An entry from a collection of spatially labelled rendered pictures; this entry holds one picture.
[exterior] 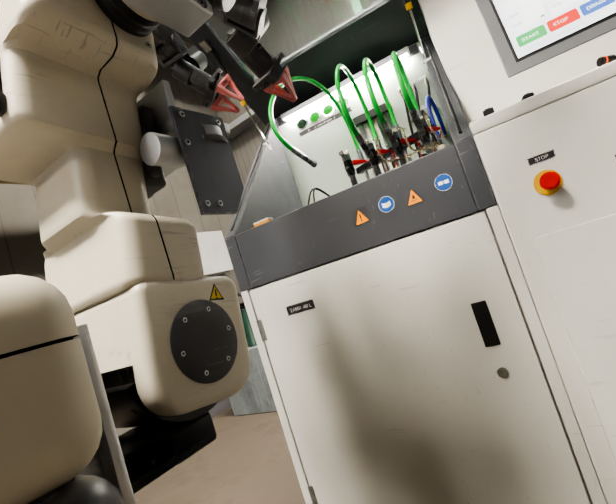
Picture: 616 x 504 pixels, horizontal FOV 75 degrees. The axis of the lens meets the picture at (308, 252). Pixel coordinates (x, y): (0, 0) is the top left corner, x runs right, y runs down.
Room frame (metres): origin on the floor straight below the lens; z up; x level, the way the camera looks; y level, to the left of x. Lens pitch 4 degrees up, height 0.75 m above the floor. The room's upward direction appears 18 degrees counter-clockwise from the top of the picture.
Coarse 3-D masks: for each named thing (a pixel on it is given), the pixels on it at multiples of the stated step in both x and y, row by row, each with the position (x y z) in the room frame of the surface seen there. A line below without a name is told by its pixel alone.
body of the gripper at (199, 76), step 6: (198, 72) 1.08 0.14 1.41; (204, 72) 1.09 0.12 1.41; (216, 72) 1.07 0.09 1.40; (192, 78) 1.07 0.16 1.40; (198, 78) 1.08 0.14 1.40; (204, 78) 1.08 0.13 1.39; (210, 78) 1.06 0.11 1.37; (216, 78) 1.10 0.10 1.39; (192, 84) 1.09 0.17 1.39; (198, 84) 1.08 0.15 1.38; (204, 84) 1.08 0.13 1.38; (210, 84) 1.07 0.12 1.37; (198, 90) 1.10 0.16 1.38; (204, 90) 1.09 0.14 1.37; (204, 102) 1.12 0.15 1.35
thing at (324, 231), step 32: (416, 160) 0.91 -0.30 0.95; (448, 160) 0.88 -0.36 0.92; (352, 192) 0.98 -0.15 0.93; (384, 192) 0.95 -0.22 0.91; (448, 192) 0.89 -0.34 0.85; (288, 224) 1.06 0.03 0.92; (320, 224) 1.02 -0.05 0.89; (352, 224) 0.99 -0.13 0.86; (384, 224) 0.96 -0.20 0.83; (416, 224) 0.93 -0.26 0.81; (256, 256) 1.11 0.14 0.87; (288, 256) 1.07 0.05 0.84; (320, 256) 1.03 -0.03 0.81
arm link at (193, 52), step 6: (174, 36) 1.02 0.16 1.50; (174, 42) 1.02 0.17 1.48; (180, 42) 1.04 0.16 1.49; (180, 48) 1.03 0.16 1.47; (186, 48) 1.06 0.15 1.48; (192, 48) 1.11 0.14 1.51; (180, 54) 1.04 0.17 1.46; (186, 54) 1.09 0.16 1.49; (192, 54) 1.11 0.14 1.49; (198, 54) 1.12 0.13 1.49; (204, 54) 1.14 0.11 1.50; (168, 60) 1.09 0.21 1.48; (174, 60) 1.06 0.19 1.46; (192, 60) 1.10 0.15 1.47; (198, 60) 1.11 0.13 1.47; (204, 60) 1.13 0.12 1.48; (198, 66) 1.11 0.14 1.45; (204, 66) 1.14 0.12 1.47
